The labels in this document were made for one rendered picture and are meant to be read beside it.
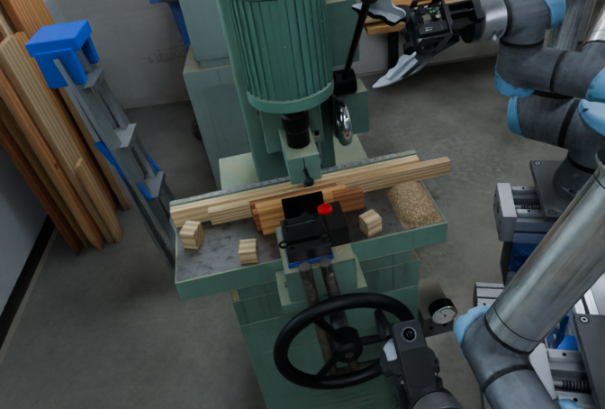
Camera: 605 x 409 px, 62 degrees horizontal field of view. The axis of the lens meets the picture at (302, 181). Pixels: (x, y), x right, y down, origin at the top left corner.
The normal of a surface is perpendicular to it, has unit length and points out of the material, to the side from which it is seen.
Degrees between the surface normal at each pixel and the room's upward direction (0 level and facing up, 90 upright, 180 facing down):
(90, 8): 90
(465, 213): 0
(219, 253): 0
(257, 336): 90
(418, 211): 32
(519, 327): 72
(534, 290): 67
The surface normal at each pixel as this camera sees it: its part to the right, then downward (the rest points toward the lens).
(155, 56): 0.08, 0.62
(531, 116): -0.66, 0.27
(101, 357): -0.12, -0.77
